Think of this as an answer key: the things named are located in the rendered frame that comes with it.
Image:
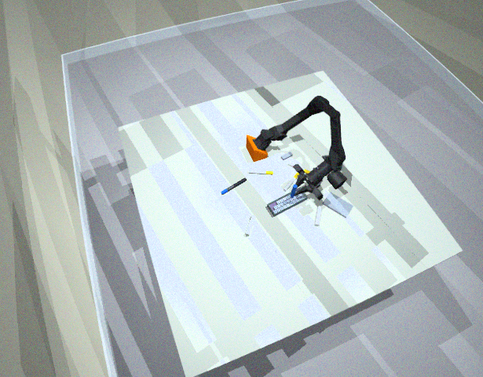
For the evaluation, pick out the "pale grey cylinder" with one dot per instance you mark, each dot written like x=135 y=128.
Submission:
x=251 y=222
x=317 y=222

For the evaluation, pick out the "keyboard with white letter keys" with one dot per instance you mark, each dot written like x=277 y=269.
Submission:
x=285 y=202

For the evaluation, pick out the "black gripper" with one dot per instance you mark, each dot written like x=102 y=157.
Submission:
x=314 y=176

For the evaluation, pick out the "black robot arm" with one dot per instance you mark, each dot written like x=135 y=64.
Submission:
x=331 y=163

